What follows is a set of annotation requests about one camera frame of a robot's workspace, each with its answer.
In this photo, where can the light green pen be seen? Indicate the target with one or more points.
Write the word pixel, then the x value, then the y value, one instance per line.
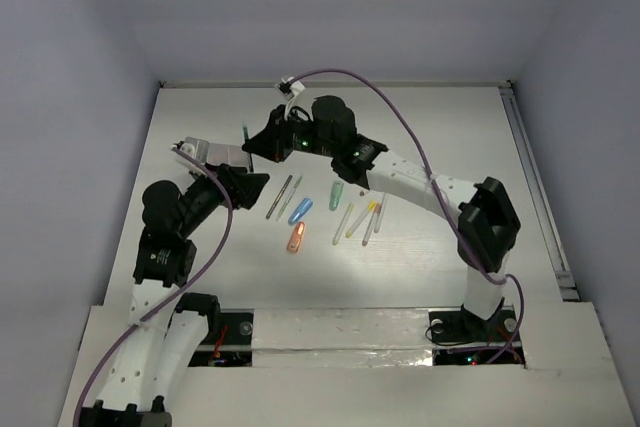
pixel 289 198

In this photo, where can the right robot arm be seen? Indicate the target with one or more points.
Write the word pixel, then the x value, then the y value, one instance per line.
pixel 482 215

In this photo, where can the orange correction tape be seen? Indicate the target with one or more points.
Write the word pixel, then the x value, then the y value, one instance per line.
pixel 296 238

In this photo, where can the white divided container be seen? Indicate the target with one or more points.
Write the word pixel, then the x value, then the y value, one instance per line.
pixel 231 155

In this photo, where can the black pen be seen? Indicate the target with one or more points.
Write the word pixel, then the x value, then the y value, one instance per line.
pixel 279 197

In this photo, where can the aluminium side rail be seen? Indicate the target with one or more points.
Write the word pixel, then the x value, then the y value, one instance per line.
pixel 564 278

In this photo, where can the yellow tipped marker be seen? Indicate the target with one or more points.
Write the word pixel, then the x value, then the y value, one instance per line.
pixel 360 219

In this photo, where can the blue correction tape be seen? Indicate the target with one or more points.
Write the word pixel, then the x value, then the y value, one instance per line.
pixel 300 211

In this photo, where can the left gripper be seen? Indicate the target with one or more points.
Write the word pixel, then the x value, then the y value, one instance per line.
pixel 232 185

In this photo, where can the orange banded white marker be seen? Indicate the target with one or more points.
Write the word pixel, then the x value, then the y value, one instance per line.
pixel 379 212

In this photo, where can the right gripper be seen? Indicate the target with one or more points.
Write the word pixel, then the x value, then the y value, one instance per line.
pixel 273 141

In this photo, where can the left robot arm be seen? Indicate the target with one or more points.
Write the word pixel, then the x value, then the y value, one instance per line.
pixel 166 321

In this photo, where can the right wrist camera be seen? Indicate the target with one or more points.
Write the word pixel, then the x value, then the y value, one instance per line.
pixel 290 90

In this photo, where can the green correction tape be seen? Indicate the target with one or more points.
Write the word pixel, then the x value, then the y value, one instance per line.
pixel 335 195

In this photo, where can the white foam front board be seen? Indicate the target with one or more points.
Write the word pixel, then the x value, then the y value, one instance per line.
pixel 567 378

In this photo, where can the yellow-green highlighter pen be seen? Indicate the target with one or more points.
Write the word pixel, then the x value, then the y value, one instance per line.
pixel 342 225

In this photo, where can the pink tipped white marker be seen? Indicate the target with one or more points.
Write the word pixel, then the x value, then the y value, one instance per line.
pixel 370 229

